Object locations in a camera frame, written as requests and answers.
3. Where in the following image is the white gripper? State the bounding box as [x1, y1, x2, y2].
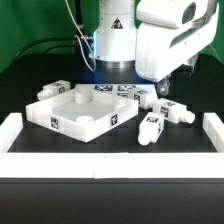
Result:
[135, 10, 219, 94]

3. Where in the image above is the white square table top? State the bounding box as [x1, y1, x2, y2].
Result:
[26, 88, 138, 142]

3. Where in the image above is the white marker sheet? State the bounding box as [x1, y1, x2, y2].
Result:
[76, 84, 156, 97]

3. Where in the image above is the green backdrop curtain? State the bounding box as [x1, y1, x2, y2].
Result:
[0, 0, 224, 72]

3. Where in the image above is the white U-shaped fence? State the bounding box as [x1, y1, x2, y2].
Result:
[0, 113, 224, 179]

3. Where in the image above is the white cable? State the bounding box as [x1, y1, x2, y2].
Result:
[64, 0, 98, 72]

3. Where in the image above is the black cable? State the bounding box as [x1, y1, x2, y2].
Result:
[12, 36, 78, 62]

